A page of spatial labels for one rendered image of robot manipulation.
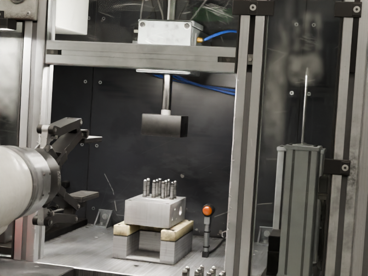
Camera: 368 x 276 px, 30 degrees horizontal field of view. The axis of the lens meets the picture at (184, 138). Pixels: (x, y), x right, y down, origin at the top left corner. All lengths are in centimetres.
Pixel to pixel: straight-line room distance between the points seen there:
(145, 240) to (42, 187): 67
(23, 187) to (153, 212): 64
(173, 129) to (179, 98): 27
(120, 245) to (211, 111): 44
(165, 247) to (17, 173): 66
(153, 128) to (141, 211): 18
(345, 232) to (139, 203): 42
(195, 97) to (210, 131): 9
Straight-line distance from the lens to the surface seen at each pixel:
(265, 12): 122
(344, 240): 121
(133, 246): 145
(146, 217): 139
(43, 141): 93
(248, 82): 121
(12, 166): 77
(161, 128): 143
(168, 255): 138
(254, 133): 121
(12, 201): 76
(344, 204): 121
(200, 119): 167
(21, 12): 135
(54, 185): 88
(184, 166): 168
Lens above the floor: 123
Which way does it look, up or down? 3 degrees down
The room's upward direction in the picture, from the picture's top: 3 degrees clockwise
